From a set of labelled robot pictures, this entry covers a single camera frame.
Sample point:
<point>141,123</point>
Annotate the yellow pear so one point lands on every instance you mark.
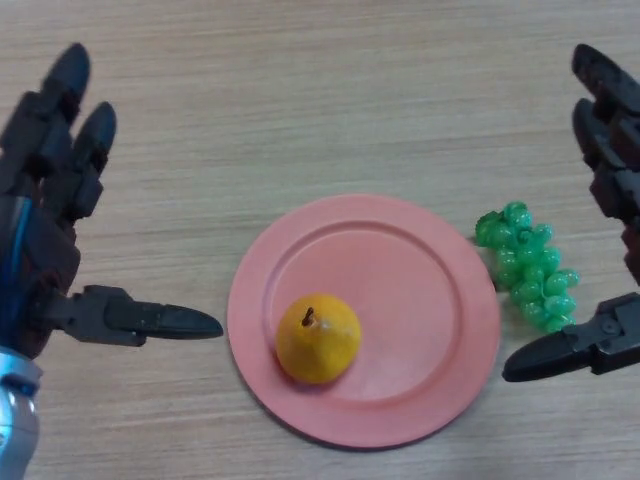
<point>320,350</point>

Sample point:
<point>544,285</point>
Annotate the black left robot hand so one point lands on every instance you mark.
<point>40,250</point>

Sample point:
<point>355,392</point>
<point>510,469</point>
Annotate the green grape bunch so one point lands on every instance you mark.
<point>532,275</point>

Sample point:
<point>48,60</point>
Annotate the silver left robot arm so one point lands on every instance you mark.
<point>15,420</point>

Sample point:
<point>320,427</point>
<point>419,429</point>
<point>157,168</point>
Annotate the pink round plate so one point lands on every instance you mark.
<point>415,300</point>

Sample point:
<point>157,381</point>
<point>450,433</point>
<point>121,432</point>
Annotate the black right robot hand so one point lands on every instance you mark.
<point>612,160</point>

